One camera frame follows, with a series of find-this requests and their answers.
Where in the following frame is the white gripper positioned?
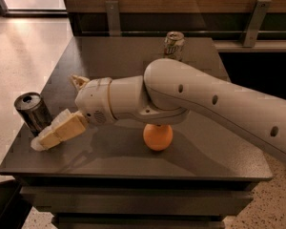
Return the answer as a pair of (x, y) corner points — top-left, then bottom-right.
(31, 74), (115, 152)

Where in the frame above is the silver blue redbull can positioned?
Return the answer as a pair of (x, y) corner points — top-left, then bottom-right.
(14, 92), (52, 136)

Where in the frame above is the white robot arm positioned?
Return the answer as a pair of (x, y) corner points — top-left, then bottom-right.
(31, 58), (286, 164)

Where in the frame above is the white green 7up can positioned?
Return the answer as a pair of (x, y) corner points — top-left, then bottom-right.
(164, 31), (185, 61)

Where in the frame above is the dark grey table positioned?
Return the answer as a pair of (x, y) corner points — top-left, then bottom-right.
(0, 37), (273, 229)

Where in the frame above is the orange fruit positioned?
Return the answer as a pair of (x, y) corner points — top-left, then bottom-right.
(143, 124), (174, 152)

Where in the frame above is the left metal bracket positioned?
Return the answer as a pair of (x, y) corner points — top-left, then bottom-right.
(105, 0), (121, 36)

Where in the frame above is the metal bracket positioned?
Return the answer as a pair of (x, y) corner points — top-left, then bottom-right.
(105, 0), (121, 36)
(242, 0), (272, 48)

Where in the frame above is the wooden wall counter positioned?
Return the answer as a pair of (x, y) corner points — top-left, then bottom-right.
(63, 0), (286, 52)

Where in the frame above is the right metal bracket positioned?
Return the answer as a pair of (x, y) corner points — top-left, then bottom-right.
(242, 0), (272, 48)

